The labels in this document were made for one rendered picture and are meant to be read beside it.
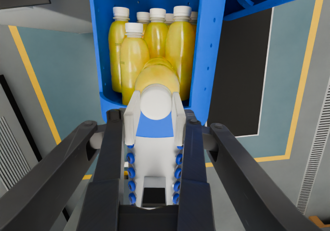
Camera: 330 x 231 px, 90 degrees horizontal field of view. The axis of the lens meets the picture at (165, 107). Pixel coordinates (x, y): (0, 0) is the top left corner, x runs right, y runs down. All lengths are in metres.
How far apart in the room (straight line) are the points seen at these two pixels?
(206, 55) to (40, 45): 1.63
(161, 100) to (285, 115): 1.96
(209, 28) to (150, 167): 0.63
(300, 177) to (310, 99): 1.02
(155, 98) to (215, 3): 0.21
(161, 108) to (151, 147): 0.54
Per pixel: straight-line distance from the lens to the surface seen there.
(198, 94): 0.34
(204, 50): 0.33
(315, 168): 2.76
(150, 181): 0.81
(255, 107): 1.71
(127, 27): 0.40
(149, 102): 0.19
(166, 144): 0.72
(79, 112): 1.83
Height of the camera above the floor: 1.52
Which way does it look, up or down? 68 degrees down
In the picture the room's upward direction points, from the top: 176 degrees clockwise
